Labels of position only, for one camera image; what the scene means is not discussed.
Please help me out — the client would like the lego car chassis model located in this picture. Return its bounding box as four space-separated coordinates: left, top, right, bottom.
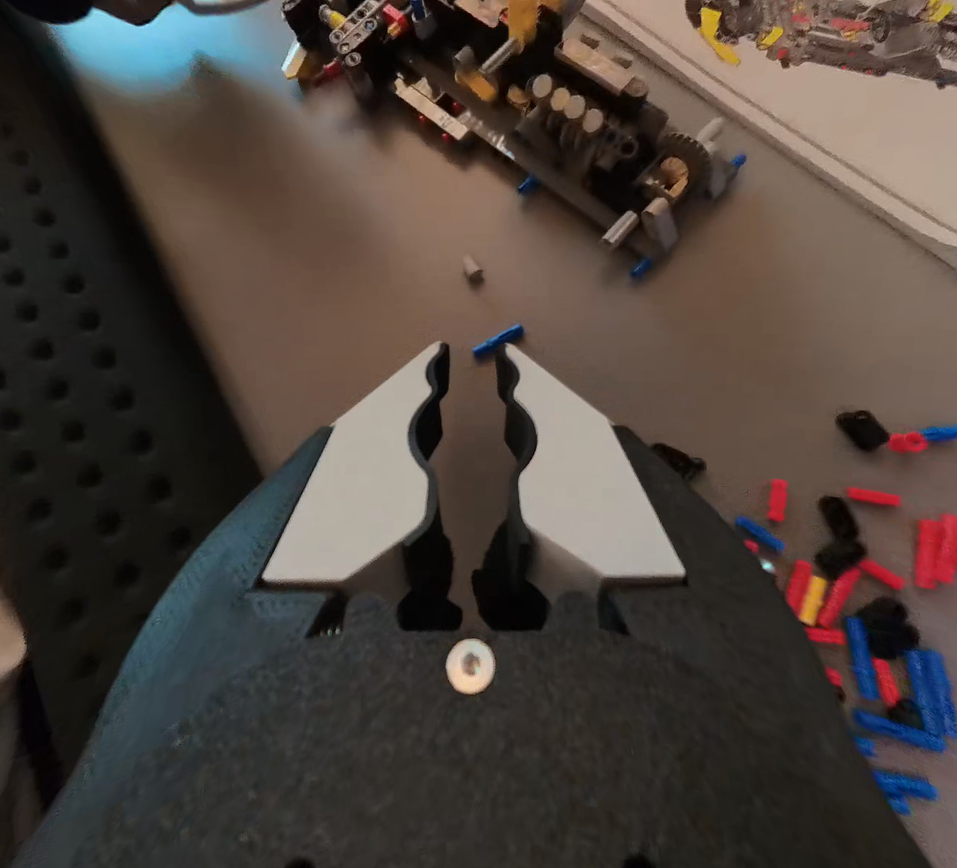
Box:
281 0 749 280

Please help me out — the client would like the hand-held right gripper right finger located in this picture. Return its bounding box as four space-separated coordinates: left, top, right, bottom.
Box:
471 343 689 631

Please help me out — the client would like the open lego instruction booklet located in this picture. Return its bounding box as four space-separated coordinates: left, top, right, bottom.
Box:
478 0 957 265

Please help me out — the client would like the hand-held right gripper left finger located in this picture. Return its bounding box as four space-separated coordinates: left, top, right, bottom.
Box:
260 341 465 631

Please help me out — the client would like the black lego connector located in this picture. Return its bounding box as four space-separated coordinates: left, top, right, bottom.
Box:
650 442 707 482

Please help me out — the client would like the pile of red blue pins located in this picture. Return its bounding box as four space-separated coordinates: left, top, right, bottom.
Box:
734 408 957 818

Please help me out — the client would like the blue lego pin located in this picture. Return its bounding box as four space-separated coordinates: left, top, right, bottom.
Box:
473 324 526 361

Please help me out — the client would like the black perforated chair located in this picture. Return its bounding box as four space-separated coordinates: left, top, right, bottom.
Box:
0 23 264 757

